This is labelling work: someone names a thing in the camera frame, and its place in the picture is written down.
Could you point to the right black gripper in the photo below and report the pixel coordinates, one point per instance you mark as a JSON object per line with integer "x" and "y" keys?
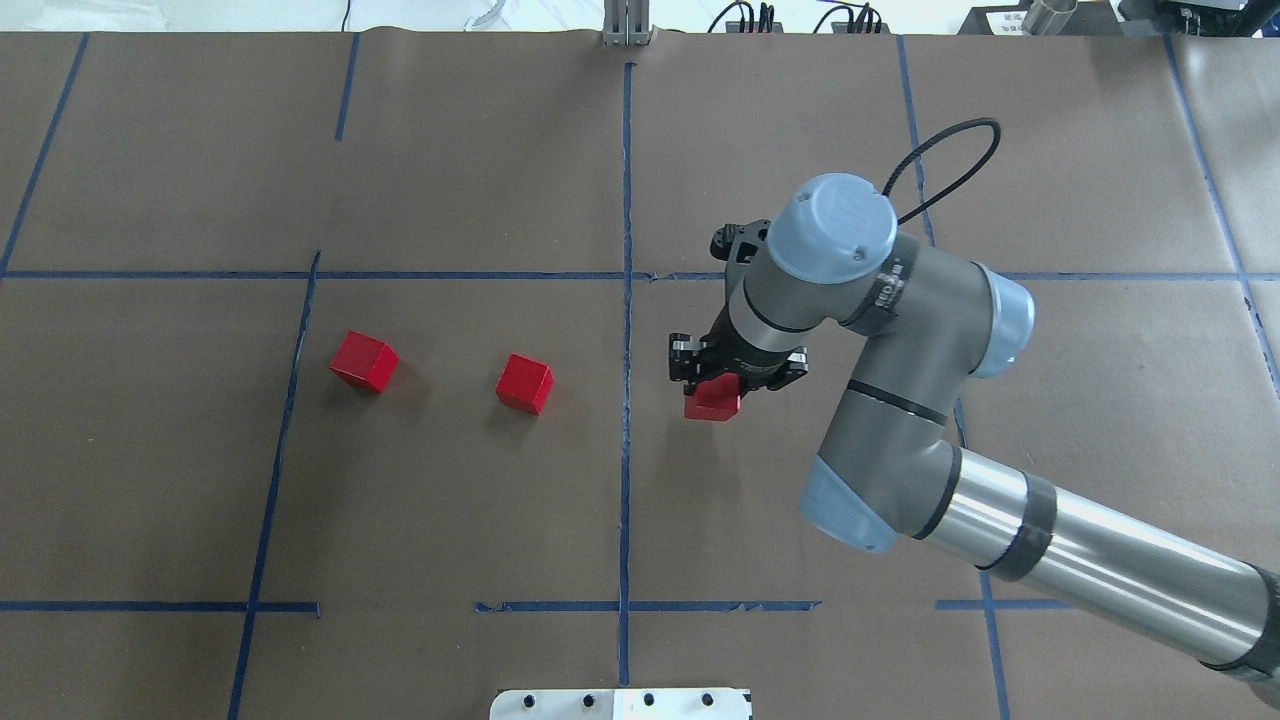
{"x": 742, "y": 365}

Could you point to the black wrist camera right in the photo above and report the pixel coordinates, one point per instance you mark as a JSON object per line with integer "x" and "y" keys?
{"x": 738, "y": 243}

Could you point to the aluminium frame post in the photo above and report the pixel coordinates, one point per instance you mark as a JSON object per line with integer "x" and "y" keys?
{"x": 627, "y": 23}

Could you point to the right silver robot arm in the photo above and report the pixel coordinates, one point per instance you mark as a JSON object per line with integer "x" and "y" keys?
{"x": 1105, "y": 443}

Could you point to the white camera pole base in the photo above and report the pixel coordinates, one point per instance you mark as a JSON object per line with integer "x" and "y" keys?
{"x": 624, "y": 703}

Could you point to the steel cup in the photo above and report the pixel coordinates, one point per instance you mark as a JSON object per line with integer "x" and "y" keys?
{"x": 1047, "y": 17}

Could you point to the red block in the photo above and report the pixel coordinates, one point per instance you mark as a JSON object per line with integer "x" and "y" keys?
{"x": 525, "y": 384}
{"x": 364, "y": 362}

